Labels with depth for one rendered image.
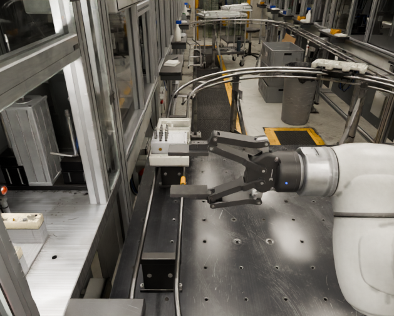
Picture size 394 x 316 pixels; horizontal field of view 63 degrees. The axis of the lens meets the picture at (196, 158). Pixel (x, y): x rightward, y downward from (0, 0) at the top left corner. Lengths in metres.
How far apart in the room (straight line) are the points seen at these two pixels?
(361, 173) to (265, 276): 0.51
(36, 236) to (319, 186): 0.60
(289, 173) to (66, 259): 0.49
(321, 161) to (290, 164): 0.05
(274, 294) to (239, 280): 0.10
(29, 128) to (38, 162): 0.10
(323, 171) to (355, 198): 0.07
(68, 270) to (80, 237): 0.10
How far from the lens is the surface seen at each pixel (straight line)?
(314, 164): 0.57
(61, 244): 0.80
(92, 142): 0.80
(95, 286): 1.17
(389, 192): 0.61
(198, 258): 1.03
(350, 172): 0.59
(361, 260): 0.60
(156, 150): 1.14
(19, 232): 0.81
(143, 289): 0.95
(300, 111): 3.66
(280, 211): 1.23
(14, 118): 0.92
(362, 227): 0.60
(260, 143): 0.55
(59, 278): 0.73
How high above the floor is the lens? 1.43
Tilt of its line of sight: 29 degrees down
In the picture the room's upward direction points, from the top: straight up
